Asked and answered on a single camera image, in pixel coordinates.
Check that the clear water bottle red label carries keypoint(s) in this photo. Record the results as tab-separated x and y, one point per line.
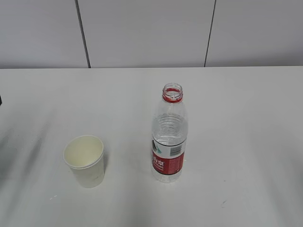
169	134

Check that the white paper cup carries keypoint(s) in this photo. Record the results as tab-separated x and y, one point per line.
84	155

